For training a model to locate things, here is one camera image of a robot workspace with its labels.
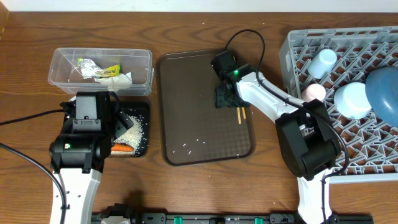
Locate wooden chopstick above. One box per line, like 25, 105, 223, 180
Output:
236, 107, 241, 124
241, 107, 246, 119

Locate white napkin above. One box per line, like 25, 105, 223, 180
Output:
95, 72, 132, 91

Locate orange carrot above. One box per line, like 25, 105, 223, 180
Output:
111, 144, 134, 152

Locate foil snack wrapper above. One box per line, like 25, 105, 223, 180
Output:
77, 58, 102, 79

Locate pink cup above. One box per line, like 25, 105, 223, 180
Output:
301, 83, 326, 102

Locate light blue cup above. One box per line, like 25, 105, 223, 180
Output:
308, 49, 337, 79

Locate light blue small bowl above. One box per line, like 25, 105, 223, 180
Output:
333, 82, 371, 119

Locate dark blue bowl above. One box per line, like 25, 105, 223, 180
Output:
365, 67, 397, 127

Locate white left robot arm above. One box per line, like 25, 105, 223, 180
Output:
49, 91, 134, 223

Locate grey dishwasher rack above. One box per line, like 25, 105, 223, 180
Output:
279, 26, 397, 184

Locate spilled rice grains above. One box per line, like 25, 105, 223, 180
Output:
111, 108, 149, 155

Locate brown serving tray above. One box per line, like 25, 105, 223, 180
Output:
155, 49, 256, 166

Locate yellow green wrapper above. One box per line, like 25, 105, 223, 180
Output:
95, 65, 121, 78

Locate clear plastic bin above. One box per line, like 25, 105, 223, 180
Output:
48, 48, 154, 96

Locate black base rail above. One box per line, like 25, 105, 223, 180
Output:
91, 203, 374, 224

